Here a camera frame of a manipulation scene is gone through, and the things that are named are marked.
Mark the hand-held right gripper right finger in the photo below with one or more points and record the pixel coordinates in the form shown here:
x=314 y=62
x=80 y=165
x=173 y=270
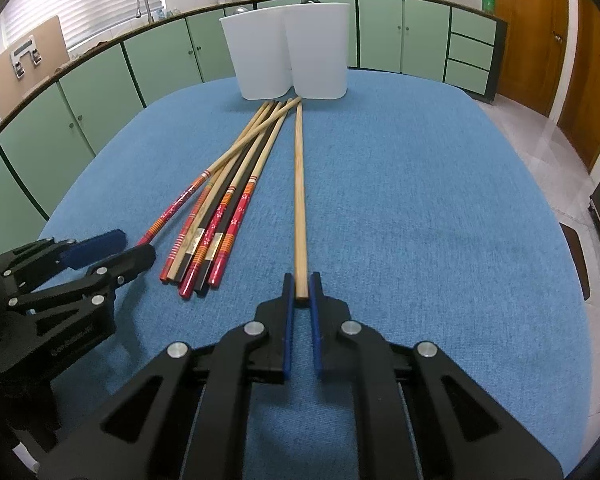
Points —
x=316 y=340

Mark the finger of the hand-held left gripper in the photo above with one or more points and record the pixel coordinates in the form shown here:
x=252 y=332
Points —
x=95 y=247
x=125 y=262

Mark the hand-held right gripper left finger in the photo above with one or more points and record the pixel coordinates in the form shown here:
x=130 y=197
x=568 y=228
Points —
x=288 y=340

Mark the bamboo chopstick red striped end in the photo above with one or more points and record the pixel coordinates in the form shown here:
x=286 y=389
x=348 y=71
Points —
x=185 y=242

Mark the red orange striped bamboo chopstick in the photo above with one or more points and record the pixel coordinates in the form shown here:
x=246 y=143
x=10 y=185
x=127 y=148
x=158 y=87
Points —
x=177 y=205

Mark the black chopstick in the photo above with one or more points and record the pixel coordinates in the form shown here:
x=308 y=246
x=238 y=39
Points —
x=232 y=201
x=205 y=220

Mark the chopsticks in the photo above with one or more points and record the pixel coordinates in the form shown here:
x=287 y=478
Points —
x=237 y=220
x=224 y=206

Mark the plain wooden chopstick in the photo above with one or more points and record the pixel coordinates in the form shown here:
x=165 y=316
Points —
x=300 y=200

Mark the white double utensil holder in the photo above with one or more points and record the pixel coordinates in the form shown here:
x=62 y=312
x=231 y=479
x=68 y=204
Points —
x=265 y=55

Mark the green base cabinets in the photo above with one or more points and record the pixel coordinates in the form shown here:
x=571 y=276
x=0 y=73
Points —
x=105 y=95

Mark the blue table cloth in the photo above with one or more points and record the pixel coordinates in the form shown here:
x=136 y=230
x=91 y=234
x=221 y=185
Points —
x=405 y=210

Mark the cardboard sheet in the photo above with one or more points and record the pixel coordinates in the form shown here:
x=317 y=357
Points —
x=7 y=87

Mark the metal sink faucet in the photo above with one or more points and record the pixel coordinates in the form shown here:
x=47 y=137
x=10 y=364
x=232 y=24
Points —
x=142 y=2

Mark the brown floor mat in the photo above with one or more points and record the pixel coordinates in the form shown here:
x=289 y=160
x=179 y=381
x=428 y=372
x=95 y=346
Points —
x=577 y=260

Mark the wooden door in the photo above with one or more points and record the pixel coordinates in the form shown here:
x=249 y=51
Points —
x=530 y=35
x=595 y=85

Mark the white bracket on cardboard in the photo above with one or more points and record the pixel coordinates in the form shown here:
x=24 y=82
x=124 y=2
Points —
x=25 y=55

